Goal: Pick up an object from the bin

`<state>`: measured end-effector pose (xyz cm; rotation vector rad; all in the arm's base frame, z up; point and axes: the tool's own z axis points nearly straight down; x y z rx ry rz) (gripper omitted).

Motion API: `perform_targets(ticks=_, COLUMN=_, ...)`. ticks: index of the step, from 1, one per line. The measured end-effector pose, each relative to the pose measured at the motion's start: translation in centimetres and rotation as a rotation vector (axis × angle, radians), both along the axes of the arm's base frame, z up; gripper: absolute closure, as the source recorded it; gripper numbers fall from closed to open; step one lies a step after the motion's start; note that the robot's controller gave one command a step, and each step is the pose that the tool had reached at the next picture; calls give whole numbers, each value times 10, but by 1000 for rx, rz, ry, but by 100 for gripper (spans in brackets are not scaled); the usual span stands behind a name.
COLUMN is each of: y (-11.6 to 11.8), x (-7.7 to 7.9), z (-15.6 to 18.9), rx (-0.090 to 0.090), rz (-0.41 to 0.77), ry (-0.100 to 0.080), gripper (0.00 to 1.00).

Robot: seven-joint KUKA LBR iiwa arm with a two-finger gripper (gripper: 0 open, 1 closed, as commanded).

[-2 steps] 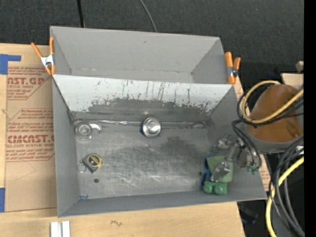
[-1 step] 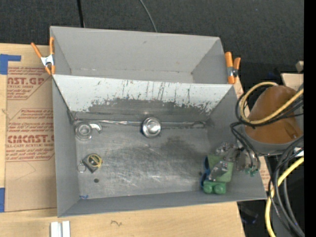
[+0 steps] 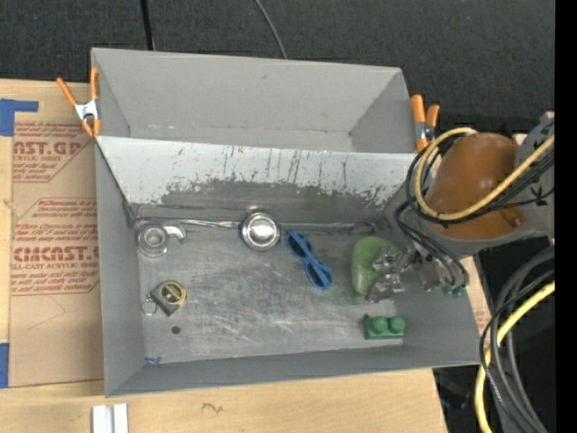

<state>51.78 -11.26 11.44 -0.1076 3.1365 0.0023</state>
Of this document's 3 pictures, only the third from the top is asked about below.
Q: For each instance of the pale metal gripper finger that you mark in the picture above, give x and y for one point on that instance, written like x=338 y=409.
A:
x=390 y=257
x=388 y=284

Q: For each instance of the green toy brick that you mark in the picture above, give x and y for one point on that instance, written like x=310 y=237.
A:
x=383 y=327

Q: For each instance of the blue sunglasses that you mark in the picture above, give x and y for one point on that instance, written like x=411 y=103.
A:
x=311 y=264

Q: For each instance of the grey metal bin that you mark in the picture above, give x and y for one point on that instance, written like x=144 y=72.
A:
x=270 y=296

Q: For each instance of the shiny round metal bowl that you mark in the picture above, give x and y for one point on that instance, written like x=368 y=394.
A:
x=259 y=231

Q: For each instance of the clear glass mug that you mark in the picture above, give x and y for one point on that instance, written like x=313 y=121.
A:
x=152 y=240

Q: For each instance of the brown cardboard board, red print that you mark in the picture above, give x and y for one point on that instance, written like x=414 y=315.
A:
x=49 y=223

